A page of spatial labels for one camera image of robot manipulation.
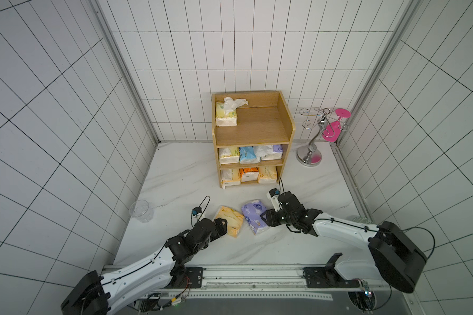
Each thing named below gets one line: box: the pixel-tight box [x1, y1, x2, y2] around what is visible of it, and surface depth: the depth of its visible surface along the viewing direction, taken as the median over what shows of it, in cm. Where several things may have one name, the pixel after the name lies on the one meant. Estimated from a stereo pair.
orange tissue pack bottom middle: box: [239, 167, 260, 183], surface depth 97 cm
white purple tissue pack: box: [253, 144, 284, 164], surface depth 88 cm
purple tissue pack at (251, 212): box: [241, 199, 270, 236], surface depth 86 cm
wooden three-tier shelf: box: [212, 90, 296, 189], surface depth 88 cm
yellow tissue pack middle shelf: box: [219, 147, 240, 165], surface depth 87 cm
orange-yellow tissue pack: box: [214, 205, 245, 239], surface depth 85 cm
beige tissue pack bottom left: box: [221, 168, 242, 190], surface depth 97 cm
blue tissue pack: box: [238, 146, 261, 165], surface depth 88 cm
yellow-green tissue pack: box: [215, 96, 249, 127], surface depth 83 cm
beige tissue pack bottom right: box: [257, 166, 278, 184], surface depth 99 cm
